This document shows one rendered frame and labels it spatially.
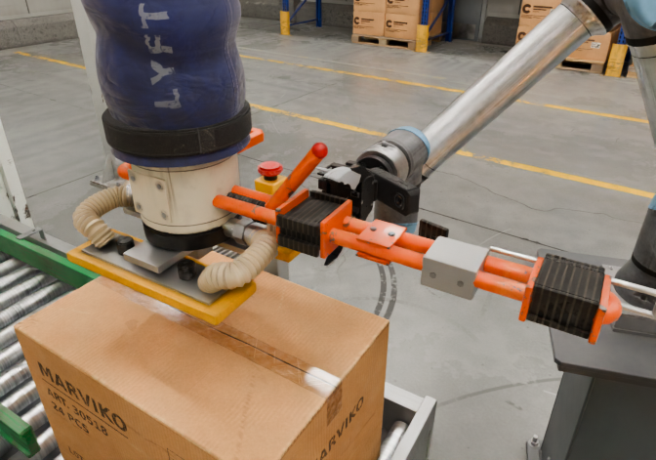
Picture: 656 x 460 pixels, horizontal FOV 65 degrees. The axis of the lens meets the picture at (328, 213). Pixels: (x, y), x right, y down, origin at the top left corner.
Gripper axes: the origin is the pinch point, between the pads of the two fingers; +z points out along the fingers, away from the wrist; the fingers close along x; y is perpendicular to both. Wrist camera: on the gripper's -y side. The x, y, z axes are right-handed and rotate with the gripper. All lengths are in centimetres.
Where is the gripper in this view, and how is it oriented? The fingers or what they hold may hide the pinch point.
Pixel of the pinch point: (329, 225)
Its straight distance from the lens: 75.4
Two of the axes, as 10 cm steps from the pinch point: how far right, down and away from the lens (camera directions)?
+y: -8.6, -2.4, 4.4
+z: -5.0, 4.1, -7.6
